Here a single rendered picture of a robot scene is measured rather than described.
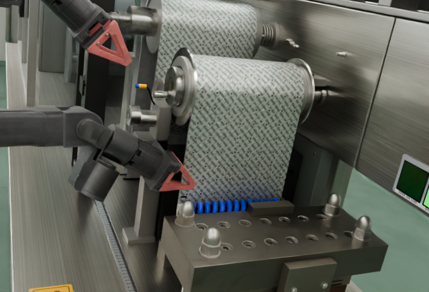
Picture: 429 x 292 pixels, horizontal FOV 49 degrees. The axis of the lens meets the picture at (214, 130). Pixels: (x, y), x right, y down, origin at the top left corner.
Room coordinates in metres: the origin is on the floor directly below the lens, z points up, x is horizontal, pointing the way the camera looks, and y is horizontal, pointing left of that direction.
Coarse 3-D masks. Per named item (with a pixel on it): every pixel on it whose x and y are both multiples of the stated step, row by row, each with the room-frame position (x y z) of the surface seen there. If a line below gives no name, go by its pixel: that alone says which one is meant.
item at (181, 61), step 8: (176, 64) 0.89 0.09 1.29; (184, 64) 0.85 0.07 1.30; (184, 72) 0.84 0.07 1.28; (304, 80) 0.94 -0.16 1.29; (304, 88) 0.93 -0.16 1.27; (184, 96) 0.83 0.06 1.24; (304, 96) 0.93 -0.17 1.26; (184, 104) 0.82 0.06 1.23; (304, 104) 0.93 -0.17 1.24; (176, 112) 0.86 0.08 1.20
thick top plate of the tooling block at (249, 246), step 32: (224, 224) 0.78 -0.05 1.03; (256, 224) 0.79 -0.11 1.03; (288, 224) 0.81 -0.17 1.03; (320, 224) 0.83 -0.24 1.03; (352, 224) 0.86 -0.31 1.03; (192, 256) 0.65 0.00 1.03; (224, 256) 0.66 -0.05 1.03; (256, 256) 0.68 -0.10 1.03; (288, 256) 0.70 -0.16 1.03; (320, 256) 0.73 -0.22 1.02; (352, 256) 0.76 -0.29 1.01; (384, 256) 0.80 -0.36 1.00; (192, 288) 0.62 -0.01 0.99; (224, 288) 0.65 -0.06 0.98; (256, 288) 0.67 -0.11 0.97
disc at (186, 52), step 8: (184, 48) 0.88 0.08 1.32; (176, 56) 0.91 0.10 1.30; (184, 56) 0.87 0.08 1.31; (192, 56) 0.84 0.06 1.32; (192, 64) 0.83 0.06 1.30; (192, 72) 0.82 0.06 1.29; (192, 80) 0.82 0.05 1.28; (192, 88) 0.81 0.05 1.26; (192, 96) 0.81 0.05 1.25; (192, 104) 0.81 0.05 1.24; (184, 112) 0.83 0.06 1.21; (176, 120) 0.86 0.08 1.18; (184, 120) 0.83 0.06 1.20
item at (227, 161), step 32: (192, 128) 0.82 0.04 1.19; (224, 128) 0.85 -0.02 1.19; (256, 128) 0.88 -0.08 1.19; (288, 128) 0.91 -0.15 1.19; (192, 160) 0.82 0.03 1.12; (224, 160) 0.85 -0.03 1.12; (256, 160) 0.88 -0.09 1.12; (288, 160) 0.92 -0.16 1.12; (192, 192) 0.83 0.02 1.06; (224, 192) 0.86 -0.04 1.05; (256, 192) 0.89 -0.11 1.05
